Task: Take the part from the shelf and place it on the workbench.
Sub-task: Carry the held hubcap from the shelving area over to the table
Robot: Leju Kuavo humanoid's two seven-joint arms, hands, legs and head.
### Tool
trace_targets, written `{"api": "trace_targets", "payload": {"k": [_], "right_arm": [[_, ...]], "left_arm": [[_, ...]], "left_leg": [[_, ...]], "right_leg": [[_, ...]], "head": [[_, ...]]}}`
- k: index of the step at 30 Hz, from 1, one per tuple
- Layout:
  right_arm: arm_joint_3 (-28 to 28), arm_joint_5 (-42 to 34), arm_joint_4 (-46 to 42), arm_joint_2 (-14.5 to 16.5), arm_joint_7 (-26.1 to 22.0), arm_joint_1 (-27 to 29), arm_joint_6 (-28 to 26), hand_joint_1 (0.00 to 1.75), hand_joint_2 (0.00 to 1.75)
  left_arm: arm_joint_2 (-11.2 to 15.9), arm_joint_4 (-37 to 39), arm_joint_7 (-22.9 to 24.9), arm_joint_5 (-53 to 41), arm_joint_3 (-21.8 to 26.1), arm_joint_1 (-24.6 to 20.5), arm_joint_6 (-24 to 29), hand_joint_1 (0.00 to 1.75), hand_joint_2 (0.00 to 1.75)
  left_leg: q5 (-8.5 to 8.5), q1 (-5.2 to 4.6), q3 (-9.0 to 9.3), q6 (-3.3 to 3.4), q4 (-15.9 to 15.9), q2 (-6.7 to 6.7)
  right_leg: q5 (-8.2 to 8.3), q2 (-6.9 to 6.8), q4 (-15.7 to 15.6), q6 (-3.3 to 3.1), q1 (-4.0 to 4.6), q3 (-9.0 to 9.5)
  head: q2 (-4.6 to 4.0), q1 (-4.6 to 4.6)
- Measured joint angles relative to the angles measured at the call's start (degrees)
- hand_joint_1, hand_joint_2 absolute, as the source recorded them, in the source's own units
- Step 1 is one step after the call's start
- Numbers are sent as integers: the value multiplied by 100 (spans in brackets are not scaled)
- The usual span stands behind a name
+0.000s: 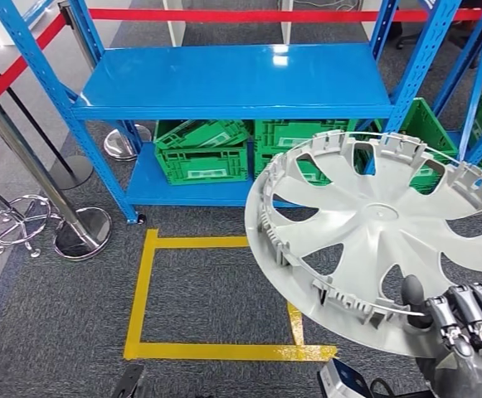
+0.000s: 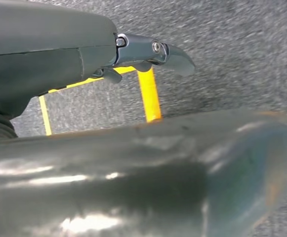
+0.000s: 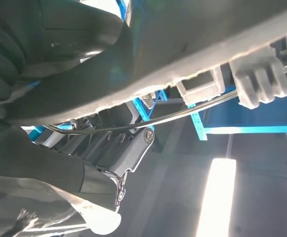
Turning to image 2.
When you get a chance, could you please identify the yellow floor tape square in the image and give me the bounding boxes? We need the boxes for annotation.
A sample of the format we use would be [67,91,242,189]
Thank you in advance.
[38,65,162,136]

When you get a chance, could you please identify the glossy grey robot body shell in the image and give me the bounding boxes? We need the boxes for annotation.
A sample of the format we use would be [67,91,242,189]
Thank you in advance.
[0,107,287,237]

